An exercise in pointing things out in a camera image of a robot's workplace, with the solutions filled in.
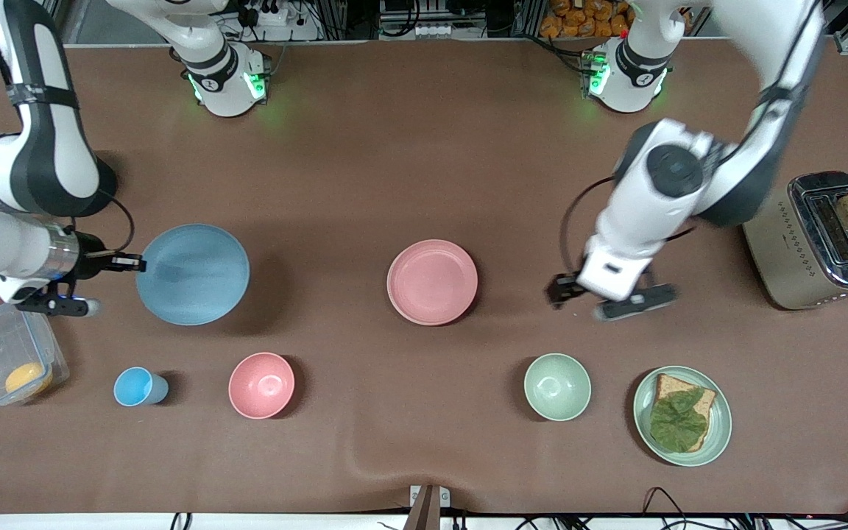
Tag blue plate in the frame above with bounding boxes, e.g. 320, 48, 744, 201
135, 224, 251, 327

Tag pink plate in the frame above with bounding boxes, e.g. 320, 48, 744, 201
386, 239, 479, 326

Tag green bowl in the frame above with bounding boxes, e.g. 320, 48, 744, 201
524, 353, 592, 422

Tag blue cup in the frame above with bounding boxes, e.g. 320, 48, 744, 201
113, 367, 169, 407

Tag brown bread slice with lettuce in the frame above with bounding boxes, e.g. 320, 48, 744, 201
651, 374, 718, 452

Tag yellow food piece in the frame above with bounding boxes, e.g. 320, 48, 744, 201
4, 362, 54, 397

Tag green lettuce leaf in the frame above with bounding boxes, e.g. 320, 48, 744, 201
650, 388, 709, 453

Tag beige and chrome toaster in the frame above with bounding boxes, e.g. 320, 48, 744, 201
742, 171, 848, 311

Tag pink bowl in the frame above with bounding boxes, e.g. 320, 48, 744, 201
228, 352, 296, 420

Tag green plate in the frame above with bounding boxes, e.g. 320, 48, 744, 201
633, 366, 732, 467

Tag brown table cover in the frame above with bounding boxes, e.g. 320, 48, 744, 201
0, 38, 848, 516

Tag orange snack bags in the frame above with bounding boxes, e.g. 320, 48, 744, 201
540, 0, 635, 39

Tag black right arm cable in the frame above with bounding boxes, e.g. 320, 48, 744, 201
0, 0, 135, 255

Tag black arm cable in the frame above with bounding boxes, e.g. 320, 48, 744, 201
0, 0, 135, 255
560, 0, 826, 295

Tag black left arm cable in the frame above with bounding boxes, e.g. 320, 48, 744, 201
560, 0, 826, 295

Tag black looped floor cable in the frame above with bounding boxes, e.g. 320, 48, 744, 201
641, 487, 691, 530

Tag grey metal camera bracket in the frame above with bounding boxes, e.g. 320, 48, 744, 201
403, 484, 451, 530

